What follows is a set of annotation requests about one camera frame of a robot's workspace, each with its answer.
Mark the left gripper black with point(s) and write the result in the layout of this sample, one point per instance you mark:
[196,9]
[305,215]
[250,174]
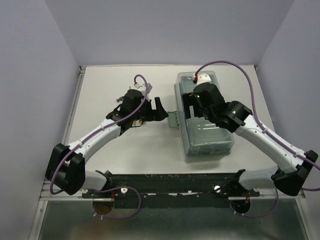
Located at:
[159,114]

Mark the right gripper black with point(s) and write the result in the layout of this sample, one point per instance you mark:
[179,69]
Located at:
[189,99]

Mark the grey translucent tool box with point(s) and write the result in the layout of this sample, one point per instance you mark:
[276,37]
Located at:
[201,139]

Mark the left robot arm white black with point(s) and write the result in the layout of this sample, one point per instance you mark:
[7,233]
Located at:
[67,164]

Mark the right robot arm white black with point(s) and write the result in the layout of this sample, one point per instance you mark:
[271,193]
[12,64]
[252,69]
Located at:
[293,165]

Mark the small claw hammer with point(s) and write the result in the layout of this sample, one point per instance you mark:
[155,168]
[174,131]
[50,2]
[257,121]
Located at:
[120,99]

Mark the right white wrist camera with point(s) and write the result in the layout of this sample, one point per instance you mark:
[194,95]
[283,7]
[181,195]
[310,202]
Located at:
[201,78]

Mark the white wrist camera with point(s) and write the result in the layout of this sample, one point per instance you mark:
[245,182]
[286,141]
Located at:
[201,78]
[145,89]

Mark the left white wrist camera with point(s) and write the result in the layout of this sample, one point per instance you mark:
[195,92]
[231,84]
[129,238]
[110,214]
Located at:
[145,89]

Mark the black mounting rail base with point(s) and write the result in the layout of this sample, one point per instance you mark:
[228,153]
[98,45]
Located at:
[162,191]

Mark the aluminium extrusion frame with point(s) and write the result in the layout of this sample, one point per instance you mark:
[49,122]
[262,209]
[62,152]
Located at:
[43,202]

